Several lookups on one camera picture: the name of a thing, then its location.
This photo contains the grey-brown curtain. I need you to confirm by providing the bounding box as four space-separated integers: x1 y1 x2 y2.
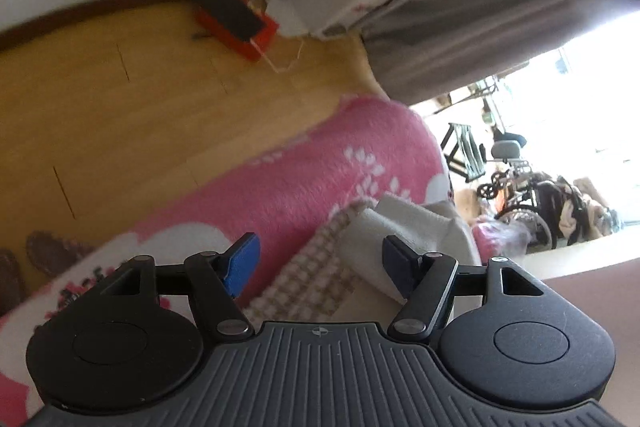
357 0 640 108

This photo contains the pink floral blanket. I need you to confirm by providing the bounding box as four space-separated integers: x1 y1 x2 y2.
0 94 451 427

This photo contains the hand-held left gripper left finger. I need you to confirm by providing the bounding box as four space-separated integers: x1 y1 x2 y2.
87 232 262 342

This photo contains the beige checked folded cloth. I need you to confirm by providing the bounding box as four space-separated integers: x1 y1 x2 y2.
245 199 381 325

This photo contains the red box black lid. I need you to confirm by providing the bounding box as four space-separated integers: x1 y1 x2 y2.
192 0 281 62

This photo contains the wheelchair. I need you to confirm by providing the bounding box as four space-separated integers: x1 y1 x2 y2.
475 159 588 253

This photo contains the brown slipper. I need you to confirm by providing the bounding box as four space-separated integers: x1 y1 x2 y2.
25 231 96 280
0 248 26 318

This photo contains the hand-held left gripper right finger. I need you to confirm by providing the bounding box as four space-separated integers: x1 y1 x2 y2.
381 234 548 343

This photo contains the pink bag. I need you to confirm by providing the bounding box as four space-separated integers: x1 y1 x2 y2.
472 214 531 255

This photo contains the black folding stand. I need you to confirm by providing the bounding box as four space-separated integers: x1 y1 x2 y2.
440 122 488 182

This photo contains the grey office chair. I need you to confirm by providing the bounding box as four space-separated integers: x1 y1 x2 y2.
487 127 531 168

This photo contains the white knit shirt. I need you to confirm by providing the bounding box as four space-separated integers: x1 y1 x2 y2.
337 194 483 305

